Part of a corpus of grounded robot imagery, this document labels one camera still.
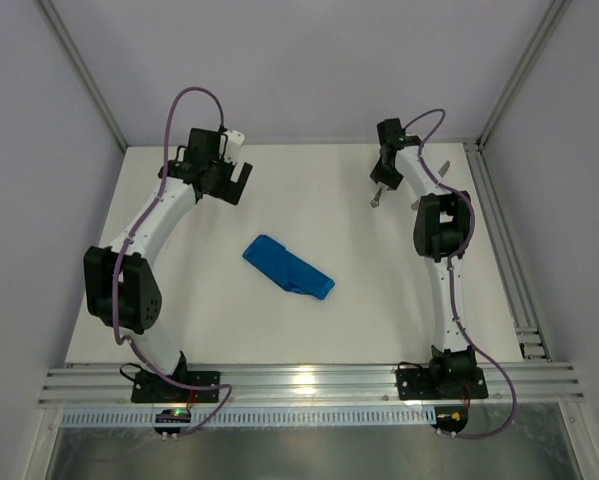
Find silver fork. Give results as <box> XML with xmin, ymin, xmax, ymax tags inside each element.
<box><xmin>370</xmin><ymin>186</ymin><xmax>384</xmax><ymax>208</ymax></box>

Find silver table knife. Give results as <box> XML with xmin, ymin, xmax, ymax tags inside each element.
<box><xmin>411</xmin><ymin>161</ymin><xmax>450</xmax><ymax>212</ymax></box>

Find blue cloth napkin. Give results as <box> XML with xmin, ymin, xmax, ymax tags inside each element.
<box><xmin>242</xmin><ymin>234</ymin><xmax>335</xmax><ymax>300</ymax></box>

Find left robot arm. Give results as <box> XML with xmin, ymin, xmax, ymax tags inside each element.
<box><xmin>83</xmin><ymin>127</ymin><xmax>253</xmax><ymax>389</ymax></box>

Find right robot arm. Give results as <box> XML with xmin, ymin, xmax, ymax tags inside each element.
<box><xmin>370</xmin><ymin>118</ymin><xmax>478</xmax><ymax>400</ymax></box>

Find left controller board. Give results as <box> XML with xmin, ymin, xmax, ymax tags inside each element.
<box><xmin>153</xmin><ymin>408</ymin><xmax>191</xmax><ymax>440</ymax></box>

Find controller board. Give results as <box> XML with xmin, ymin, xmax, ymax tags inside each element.
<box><xmin>432</xmin><ymin>405</ymin><xmax>469</xmax><ymax>438</ymax></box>
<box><xmin>153</xmin><ymin>408</ymin><xmax>191</xmax><ymax>440</ymax></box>

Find right controller board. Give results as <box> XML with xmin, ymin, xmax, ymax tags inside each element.
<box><xmin>432</xmin><ymin>405</ymin><xmax>469</xmax><ymax>438</ymax></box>

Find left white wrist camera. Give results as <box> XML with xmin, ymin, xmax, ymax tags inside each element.
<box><xmin>219</xmin><ymin>130</ymin><xmax>245</xmax><ymax>162</ymax></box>

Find left aluminium frame post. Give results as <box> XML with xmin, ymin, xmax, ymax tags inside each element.
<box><xmin>33</xmin><ymin>0</ymin><xmax>129</xmax><ymax>153</ymax></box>

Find aluminium frame post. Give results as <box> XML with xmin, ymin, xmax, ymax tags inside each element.
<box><xmin>477</xmin><ymin>0</ymin><xmax>572</xmax><ymax>149</ymax></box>
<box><xmin>33</xmin><ymin>0</ymin><xmax>129</xmax><ymax>153</ymax></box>

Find right aluminium frame post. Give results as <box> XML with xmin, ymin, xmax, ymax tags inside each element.
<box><xmin>477</xmin><ymin>0</ymin><xmax>572</xmax><ymax>149</ymax></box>

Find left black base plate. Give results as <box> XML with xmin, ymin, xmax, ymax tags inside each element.
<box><xmin>131</xmin><ymin>370</ymin><xmax>221</xmax><ymax>404</ymax></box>

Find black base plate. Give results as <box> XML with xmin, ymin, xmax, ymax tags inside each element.
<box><xmin>131</xmin><ymin>370</ymin><xmax>221</xmax><ymax>404</ymax></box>
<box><xmin>395</xmin><ymin>362</ymin><xmax>489</xmax><ymax>400</ymax></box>

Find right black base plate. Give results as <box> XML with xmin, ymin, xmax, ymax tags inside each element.
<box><xmin>395</xmin><ymin>362</ymin><xmax>489</xmax><ymax>400</ymax></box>

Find right side aluminium rail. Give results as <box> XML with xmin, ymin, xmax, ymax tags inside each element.
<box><xmin>463</xmin><ymin>141</ymin><xmax>552</xmax><ymax>362</ymax></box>

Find aluminium rail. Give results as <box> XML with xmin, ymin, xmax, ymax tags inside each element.
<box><xmin>463</xmin><ymin>141</ymin><xmax>552</xmax><ymax>362</ymax></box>
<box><xmin>37</xmin><ymin>362</ymin><xmax>585</xmax><ymax>408</ymax></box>

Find slotted cable duct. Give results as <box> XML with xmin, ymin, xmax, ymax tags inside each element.
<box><xmin>60</xmin><ymin>404</ymin><xmax>435</xmax><ymax>428</ymax></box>

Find aluminium front rail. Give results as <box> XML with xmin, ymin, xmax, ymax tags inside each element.
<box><xmin>37</xmin><ymin>362</ymin><xmax>585</xmax><ymax>408</ymax></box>

